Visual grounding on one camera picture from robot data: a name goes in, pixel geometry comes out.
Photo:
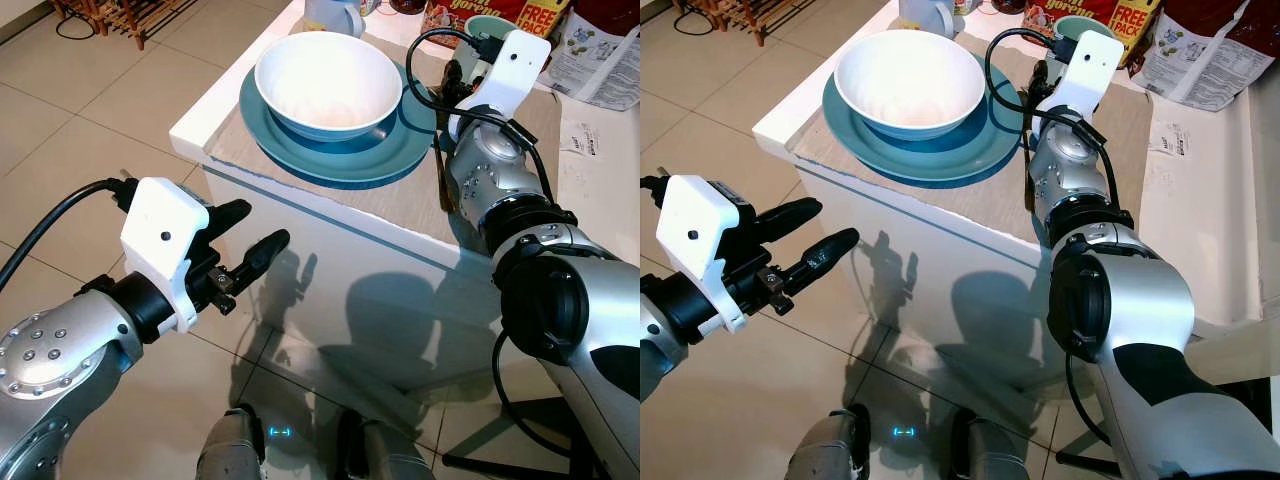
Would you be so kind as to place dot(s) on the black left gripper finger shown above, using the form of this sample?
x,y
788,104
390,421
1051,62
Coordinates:
x,y
262,255
825,255
230,215
790,215

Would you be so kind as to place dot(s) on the brown wooden utensil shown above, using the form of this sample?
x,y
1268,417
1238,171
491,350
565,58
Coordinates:
x,y
1028,175
443,175

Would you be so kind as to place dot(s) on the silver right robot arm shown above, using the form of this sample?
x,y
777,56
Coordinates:
x,y
590,290
1140,290

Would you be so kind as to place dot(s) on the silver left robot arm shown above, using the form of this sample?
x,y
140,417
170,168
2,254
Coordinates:
x,y
50,350
655,345

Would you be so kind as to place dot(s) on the teal cup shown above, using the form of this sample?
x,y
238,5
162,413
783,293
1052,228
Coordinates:
x,y
1080,25
490,28

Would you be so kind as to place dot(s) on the red yellow cereal box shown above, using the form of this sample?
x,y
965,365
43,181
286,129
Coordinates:
x,y
450,15
1130,20

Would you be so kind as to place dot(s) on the teal dinner plate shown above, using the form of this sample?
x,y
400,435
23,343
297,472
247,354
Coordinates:
x,y
880,155
300,155

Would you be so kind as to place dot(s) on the white ceramic bowl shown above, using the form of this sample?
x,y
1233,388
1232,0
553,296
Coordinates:
x,y
328,80
910,78

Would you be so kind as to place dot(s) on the white printed bag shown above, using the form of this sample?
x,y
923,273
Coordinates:
x,y
1190,70
600,65

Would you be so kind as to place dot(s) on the beige placemat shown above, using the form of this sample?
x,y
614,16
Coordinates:
x,y
960,210
400,205

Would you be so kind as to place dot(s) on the white mug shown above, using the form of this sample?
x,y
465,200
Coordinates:
x,y
925,15
333,15

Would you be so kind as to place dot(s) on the white table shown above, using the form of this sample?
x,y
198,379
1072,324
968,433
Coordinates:
x,y
960,300
400,300

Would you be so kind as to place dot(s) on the dark red bag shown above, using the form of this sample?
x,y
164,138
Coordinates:
x,y
605,12
1230,25

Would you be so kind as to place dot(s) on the grey left robot leg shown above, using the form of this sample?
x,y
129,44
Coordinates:
x,y
230,450
825,450

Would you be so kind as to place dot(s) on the grey robot leg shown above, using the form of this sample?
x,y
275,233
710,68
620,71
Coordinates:
x,y
385,455
825,450
990,455
230,450

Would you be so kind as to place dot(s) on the wooden rack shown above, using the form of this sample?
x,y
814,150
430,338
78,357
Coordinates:
x,y
130,15
750,12

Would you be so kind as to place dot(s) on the grey right robot leg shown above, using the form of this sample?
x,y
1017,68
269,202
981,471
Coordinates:
x,y
385,455
990,455

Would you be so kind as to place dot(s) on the black table base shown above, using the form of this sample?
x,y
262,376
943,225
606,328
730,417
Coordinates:
x,y
1085,465
530,460

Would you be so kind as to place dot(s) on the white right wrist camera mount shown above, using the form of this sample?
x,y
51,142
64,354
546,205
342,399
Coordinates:
x,y
510,75
1090,70

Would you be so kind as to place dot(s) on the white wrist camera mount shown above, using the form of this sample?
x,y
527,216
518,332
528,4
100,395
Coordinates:
x,y
700,225
1090,70
160,225
510,75

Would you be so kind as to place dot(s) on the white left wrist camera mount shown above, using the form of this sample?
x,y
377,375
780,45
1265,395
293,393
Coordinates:
x,y
700,225
160,225

